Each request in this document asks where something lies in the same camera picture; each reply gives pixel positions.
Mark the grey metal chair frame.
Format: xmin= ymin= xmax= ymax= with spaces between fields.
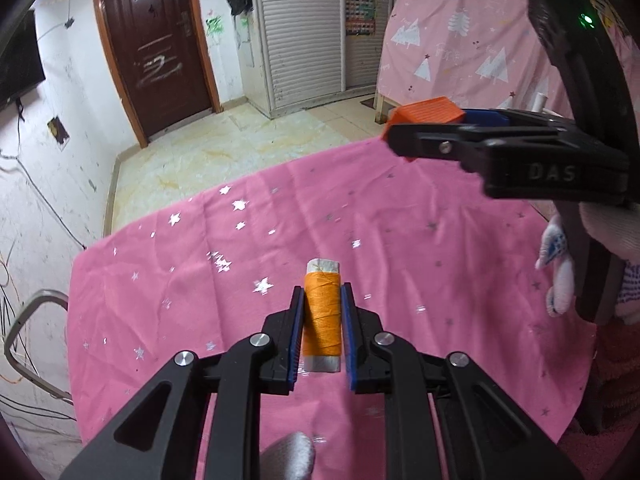
xmin=2 ymin=289 xmax=77 ymax=402

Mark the tangle of cables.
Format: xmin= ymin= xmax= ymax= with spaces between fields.
xmin=0 ymin=245 xmax=82 ymax=448

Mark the white louvered wardrobe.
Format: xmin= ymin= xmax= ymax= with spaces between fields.
xmin=249 ymin=0 xmax=382 ymax=120

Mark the dark wall socket hole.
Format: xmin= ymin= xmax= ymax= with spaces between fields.
xmin=47 ymin=117 xmax=71 ymax=152

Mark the colourful chart wall poster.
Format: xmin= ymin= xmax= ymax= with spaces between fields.
xmin=343 ymin=0 xmax=377 ymax=37

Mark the dark brown door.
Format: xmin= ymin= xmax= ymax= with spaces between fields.
xmin=89 ymin=0 xmax=224 ymax=149

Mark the orange thread spool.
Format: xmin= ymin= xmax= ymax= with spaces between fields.
xmin=299 ymin=258 xmax=344 ymax=374

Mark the pink starry tablecloth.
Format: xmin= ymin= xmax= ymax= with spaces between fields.
xmin=69 ymin=135 xmax=597 ymax=480

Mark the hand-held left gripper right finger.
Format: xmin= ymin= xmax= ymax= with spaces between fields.
xmin=341 ymin=282 xmax=584 ymax=480

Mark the person's right hand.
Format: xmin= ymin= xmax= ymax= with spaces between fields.
xmin=535 ymin=200 xmax=640 ymax=322

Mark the person's left hand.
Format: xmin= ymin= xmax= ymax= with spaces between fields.
xmin=259 ymin=432 xmax=318 ymax=480

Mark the wooden bed frame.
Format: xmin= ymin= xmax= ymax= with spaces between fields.
xmin=374 ymin=92 xmax=402 ymax=127

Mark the orange-red plastic block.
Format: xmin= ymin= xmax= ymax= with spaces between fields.
xmin=382 ymin=95 xmax=467 ymax=164

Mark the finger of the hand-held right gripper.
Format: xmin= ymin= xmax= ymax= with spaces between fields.
xmin=462 ymin=109 xmax=577 ymax=132
xmin=387 ymin=122 xmax=577 ymax=164

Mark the black wall television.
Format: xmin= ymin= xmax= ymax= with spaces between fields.
xmin=0 ymin=9 xmax=47 ymax=109

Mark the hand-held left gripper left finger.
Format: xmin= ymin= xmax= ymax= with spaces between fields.
xmin=60 ymin=287 xmax=307 ymax=480

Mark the pink printed sheet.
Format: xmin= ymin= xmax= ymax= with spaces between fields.
xmin=377 ymin=0 xmax=640 ymax=128

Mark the black wall cable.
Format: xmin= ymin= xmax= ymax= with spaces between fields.
xmin=0 ymin=150 xmax=89 ymax=252

